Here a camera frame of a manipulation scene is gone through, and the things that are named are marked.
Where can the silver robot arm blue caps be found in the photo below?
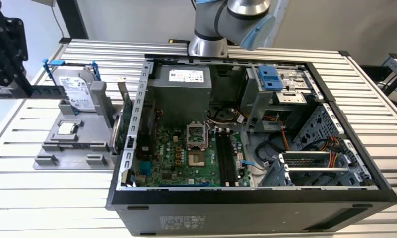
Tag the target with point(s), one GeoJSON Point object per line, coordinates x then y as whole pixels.
{"type": "Point", "coordinates": [212, 24]}

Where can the blue disk carrier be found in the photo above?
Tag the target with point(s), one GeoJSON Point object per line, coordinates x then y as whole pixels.
{"type": "Point", "coordinates": [56, 63]}

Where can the silver hard disk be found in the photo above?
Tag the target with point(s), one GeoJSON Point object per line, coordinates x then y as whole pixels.
{"type": "Point", "coordinates": [77, 94]}

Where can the silver CPU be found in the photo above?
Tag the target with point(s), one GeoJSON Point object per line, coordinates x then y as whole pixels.
{"type": "Point", "coordinates": [66, 129]}

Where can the grey parts rack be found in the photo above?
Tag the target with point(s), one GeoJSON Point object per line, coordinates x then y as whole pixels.
{"type": "Point", "coordinates": [89, 129]}

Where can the green graphics card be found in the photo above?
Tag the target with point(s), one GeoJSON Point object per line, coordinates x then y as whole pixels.
{"type": "Point", "coordinates": [126, 109]}

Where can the black plug yellow tip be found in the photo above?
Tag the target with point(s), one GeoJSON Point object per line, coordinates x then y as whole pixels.
{"type": "Point", "coordinates": [178, 41]}

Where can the grey power supply unit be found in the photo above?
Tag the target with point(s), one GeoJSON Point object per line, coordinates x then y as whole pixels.
{"type": "Point", "coordinates": [178, 99]}

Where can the green motherboard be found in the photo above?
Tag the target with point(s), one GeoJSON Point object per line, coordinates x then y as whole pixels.
{"type": "Point", "coordinates": [166, 148]}

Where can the CPU socket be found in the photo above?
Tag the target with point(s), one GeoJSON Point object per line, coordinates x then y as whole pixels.
{"type": "Point", "coordinates": [197, 160]}

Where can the metal drive bay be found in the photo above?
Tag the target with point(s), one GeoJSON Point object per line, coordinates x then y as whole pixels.
{"type": "Point", "coordinates": [256, 99]}

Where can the blue plastic drive latch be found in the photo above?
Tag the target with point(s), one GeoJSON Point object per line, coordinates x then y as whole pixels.
{"type": "Point", "coordinates": [269, 77]}

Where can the blue expansion slot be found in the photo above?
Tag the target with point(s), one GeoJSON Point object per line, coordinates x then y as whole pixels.
{"type": "Point", "coordinates": [201, 185]}

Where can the perforated steel drive cage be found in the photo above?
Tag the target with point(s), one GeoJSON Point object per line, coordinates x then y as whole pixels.
{"type": "Point", "coordinates": [317, 129]}

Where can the black open PC case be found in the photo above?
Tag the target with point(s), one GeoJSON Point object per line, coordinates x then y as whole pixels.
{"type": "Point", "coordinates": [250, 215]}

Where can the steel disk bay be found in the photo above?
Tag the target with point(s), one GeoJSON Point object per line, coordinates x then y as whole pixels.
{"type": "Point", "coordinates": [317, 169]}

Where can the black post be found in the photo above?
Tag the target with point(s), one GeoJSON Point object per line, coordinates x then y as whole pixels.
{"type": "Point", "coordinates": [77, 19]}

